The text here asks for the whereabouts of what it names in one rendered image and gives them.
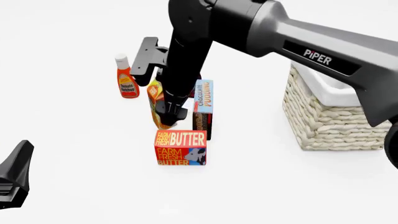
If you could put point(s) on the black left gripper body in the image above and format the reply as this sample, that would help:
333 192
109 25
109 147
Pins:
11 196

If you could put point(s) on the chocolate pudding box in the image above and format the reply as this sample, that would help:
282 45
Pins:
203 98

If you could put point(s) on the red tomato ketchup bottle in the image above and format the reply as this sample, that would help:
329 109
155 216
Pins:
127 81

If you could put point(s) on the orange juice carton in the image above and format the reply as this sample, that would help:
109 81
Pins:
154 93

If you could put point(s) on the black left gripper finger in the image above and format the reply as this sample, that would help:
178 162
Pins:
19 163

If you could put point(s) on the woven basket with white liner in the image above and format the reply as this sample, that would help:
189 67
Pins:
323 123

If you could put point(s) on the red farm fresh butter box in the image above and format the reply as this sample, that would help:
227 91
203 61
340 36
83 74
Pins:
180 149

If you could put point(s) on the grey and black right robot arm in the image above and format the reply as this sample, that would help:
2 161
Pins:
311 39

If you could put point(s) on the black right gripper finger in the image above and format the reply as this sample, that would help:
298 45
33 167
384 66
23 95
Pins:
181 114
161 112

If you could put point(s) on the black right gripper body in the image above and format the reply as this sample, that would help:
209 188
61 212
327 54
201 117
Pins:
176 99

